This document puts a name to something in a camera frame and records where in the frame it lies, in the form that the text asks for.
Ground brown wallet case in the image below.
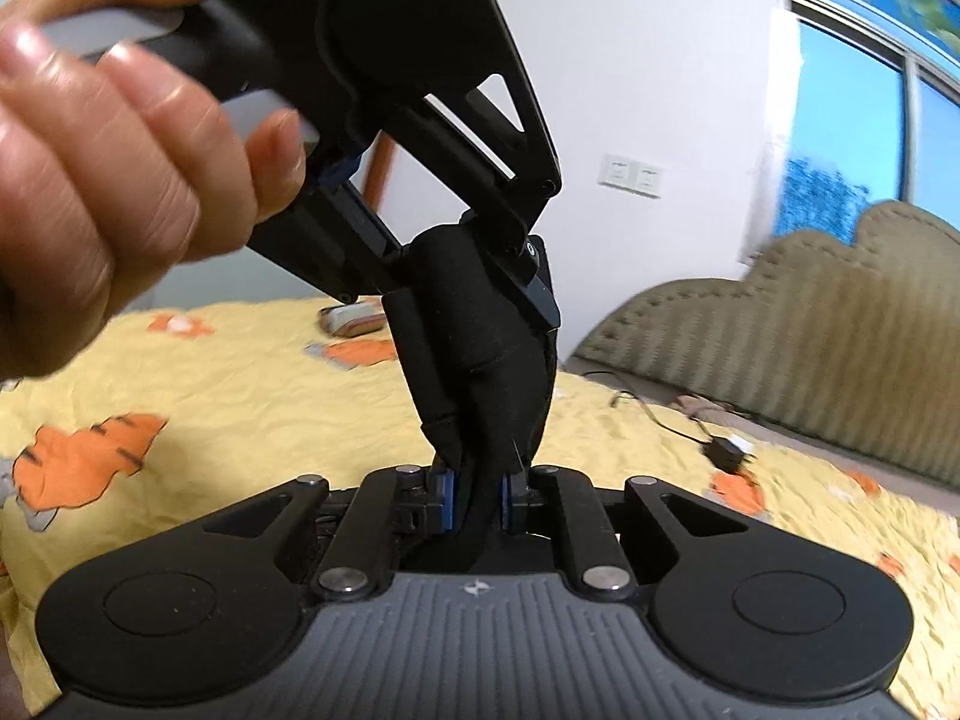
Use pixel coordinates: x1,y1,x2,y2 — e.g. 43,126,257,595
317,299,386,338

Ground black charger cable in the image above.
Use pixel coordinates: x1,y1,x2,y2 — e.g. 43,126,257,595
581,367,715,452

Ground black pants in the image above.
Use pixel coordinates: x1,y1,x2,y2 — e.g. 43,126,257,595
384,224,558,574

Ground black power adapter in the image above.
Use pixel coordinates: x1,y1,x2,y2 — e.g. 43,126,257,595
701,436,754,475

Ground olive padded headboard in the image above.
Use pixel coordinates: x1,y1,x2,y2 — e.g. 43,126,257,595
576,202,958,486

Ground window with blue view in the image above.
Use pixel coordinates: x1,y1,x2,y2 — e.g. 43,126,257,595
742,0,958,260

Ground white double wall socket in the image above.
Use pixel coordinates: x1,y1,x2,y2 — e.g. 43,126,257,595
599,154,662,199

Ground person left hand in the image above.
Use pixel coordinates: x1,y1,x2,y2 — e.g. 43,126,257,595
2,0,306,379

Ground yellow carrot print bedsheet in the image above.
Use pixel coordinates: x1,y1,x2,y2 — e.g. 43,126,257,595
2,299,958,718

